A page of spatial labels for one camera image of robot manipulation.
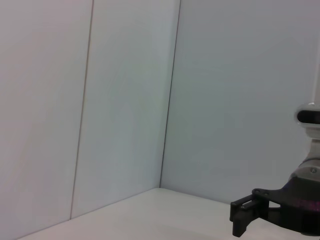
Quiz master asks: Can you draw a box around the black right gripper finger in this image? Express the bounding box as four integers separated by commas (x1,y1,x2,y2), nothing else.
229,194,270,237

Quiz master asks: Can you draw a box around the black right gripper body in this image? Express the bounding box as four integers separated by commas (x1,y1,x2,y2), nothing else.
251,176,320,236

